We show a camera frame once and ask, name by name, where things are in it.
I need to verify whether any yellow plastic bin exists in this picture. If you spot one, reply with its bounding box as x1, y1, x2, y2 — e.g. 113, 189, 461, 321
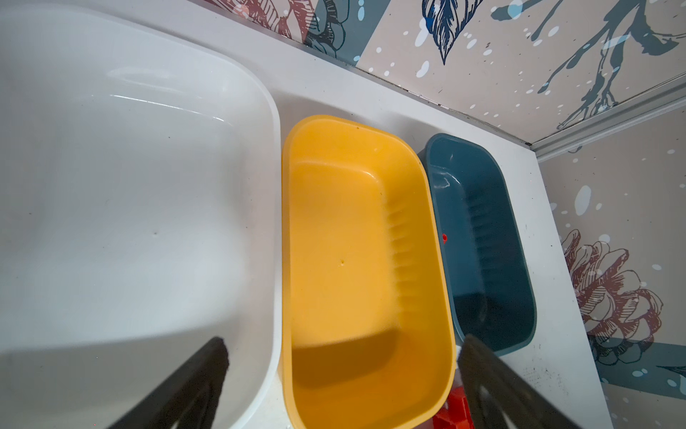
280, 115, 457, 428

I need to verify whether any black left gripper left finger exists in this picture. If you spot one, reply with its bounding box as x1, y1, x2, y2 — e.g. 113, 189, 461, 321
112, 337, 230, 428

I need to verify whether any dark teal plastic bin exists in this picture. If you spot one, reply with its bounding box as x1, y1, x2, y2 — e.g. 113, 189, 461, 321
419, 133, 537, 356

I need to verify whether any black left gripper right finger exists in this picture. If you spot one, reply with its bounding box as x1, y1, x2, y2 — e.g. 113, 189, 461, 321
457, 335, 578, 428

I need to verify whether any small red lego brick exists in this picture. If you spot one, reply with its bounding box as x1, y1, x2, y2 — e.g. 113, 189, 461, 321
432, 386, 474, 429

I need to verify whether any white plastic bin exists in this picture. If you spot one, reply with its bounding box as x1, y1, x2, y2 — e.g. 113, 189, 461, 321
1, 2, 280, 428

